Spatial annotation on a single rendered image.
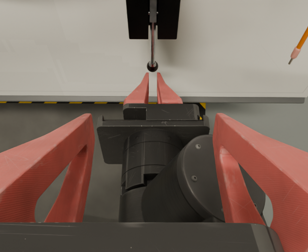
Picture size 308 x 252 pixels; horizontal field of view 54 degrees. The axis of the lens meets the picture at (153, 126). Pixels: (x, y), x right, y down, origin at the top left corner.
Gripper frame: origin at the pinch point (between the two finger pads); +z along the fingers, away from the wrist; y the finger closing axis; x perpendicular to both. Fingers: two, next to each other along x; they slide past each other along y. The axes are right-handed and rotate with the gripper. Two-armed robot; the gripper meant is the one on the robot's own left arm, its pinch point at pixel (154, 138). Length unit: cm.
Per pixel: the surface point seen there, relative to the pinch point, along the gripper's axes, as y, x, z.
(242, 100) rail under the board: -14.9, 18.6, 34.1
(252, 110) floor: -45, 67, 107
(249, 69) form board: -13.9, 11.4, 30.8
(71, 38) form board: 10.5, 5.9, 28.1
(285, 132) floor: -61, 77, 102
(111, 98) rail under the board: 7.0, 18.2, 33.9
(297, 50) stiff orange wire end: -12.2, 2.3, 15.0
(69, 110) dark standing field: 38, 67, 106
